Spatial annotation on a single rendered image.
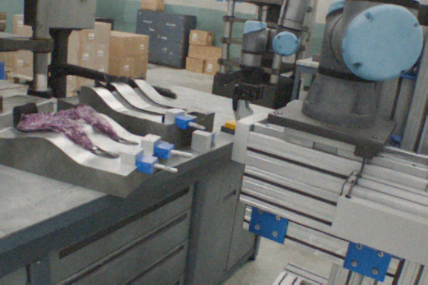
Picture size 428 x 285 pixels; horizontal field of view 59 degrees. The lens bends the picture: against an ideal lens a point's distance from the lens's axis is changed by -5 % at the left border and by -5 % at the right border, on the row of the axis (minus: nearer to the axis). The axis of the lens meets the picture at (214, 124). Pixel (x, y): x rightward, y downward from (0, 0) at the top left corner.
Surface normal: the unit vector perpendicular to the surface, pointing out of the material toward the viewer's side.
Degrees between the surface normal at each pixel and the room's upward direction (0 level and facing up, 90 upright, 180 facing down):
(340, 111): 73
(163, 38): 90
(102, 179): 90
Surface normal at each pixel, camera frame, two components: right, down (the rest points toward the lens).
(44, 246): 0.84, 0.25
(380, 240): -0.51, 0.18
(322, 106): -0.64, -0.19
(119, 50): -0.31, 0.22
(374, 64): -0.10, 0.38
